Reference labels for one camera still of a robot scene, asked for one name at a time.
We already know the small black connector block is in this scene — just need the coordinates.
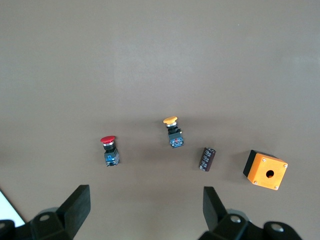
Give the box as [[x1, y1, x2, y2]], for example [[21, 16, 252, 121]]
[[198, 146, 217, 173]]

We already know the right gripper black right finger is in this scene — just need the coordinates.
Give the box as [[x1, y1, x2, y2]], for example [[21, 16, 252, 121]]
[[198, 186, 304, 240]]

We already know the yellow mushroom push button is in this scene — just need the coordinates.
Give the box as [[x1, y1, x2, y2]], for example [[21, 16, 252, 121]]
[[162, 115, 185, 149]]

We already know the orange button enclosure box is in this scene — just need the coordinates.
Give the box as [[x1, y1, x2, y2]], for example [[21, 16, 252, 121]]
[[242, 149, 289, 192]]

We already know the white drawer cabinet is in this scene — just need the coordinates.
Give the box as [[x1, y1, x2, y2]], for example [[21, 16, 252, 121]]
[[0, 189, 27, 227]]

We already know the red mushroom push button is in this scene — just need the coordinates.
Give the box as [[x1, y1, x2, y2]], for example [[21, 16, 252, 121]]
[[99, 135, 121, 168]]

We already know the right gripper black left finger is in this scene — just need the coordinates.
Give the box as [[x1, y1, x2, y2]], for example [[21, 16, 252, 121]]
[[0, 184, 91, 240]]

